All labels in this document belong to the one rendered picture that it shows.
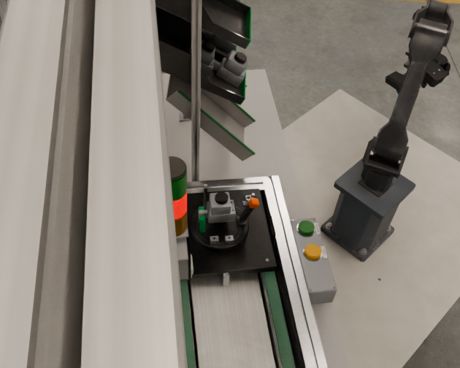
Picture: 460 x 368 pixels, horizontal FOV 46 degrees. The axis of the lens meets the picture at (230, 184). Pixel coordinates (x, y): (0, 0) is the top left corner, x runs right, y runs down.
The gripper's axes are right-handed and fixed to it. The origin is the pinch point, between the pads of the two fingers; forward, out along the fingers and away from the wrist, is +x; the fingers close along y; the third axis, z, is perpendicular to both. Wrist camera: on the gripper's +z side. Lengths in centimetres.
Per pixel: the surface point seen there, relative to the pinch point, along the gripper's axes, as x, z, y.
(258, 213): 2, 9, -62
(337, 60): 108, -130, 87
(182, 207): -36, 26, -86
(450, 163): 23.3, 15.6, 3.7
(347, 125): 18.4, -13.0, -12.3
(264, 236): 3, 15, -64
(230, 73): -25, -11, -53
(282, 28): 103, -174, 77
